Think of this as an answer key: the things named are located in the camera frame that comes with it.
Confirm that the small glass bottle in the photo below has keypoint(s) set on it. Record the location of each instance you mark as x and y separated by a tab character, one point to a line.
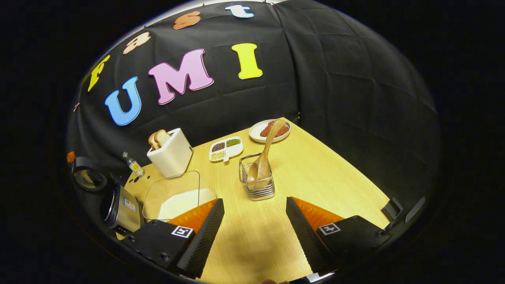
135	166

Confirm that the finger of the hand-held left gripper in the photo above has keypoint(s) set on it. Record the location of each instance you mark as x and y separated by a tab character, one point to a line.
71	157

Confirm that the toasted bread slice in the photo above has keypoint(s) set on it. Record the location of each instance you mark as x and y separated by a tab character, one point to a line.
162	137
152	141

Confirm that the clear chopstick holder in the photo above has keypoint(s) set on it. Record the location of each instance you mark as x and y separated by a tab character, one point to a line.
258	191

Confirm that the black table edge bracket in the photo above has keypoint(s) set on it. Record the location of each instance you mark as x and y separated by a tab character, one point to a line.
392	208

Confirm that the white round plate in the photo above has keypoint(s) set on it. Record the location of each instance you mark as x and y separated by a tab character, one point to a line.
256	134

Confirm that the black backdrop cloth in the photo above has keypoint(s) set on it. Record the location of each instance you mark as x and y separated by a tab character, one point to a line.
355	98

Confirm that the wooden spoon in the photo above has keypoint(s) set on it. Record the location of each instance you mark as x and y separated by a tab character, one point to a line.
268	146

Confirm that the white toaster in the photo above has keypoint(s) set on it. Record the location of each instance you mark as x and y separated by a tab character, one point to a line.
173	157

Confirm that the dark lidded rice cooker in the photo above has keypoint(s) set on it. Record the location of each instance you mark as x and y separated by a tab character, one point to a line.
118	209

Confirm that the white divided grain dish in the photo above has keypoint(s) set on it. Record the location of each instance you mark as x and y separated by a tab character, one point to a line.
227	149

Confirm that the red meat piece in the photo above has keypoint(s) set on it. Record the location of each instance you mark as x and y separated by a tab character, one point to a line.
282	131
265	130

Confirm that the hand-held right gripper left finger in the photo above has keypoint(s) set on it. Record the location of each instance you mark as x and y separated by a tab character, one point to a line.
203	240

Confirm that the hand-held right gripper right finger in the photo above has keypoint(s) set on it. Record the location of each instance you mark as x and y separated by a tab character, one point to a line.
305	236

